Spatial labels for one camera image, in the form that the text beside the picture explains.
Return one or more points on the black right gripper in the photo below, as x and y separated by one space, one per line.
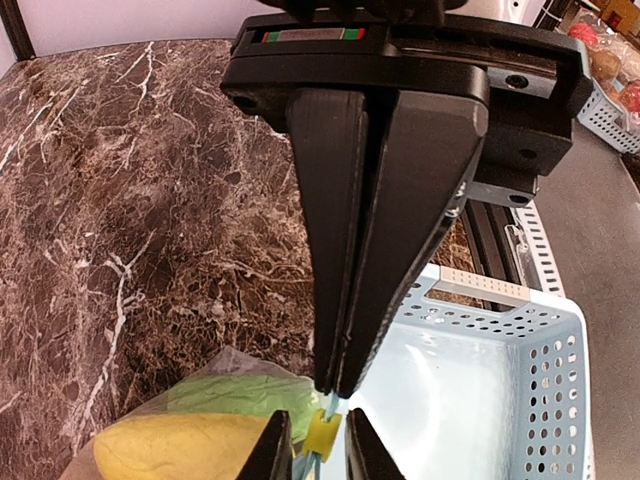
533 82

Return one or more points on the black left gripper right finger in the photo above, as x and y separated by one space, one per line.
366 456

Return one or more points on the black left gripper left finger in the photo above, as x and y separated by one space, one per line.
272 455

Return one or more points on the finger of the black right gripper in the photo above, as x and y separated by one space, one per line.
429 154
328 131

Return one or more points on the green toy bitter gourd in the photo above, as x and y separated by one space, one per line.
249 395

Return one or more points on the clear zip bag blue zipper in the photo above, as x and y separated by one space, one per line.
228 361

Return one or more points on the yellow toy mango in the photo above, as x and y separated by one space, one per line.
177 446

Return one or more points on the light blue perforated plastic basket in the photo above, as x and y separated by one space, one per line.
472 378

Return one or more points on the black table front rail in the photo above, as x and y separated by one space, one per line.
485 225

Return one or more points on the white slotted cable duct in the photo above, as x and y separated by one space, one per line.
544 265

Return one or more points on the black frame post left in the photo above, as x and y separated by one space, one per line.
16 30

